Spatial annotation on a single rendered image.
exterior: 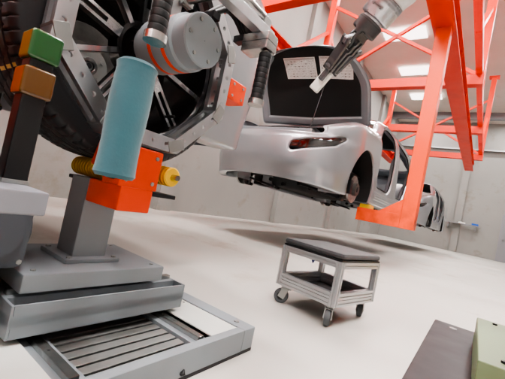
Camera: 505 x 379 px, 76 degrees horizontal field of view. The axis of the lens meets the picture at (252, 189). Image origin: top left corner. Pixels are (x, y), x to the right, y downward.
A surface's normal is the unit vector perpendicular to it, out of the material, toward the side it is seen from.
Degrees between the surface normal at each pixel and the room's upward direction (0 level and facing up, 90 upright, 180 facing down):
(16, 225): 90
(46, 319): 90
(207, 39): 90
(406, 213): 90
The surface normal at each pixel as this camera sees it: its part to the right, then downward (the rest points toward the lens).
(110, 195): -0.57, -0.14
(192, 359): 0.80, 0.15
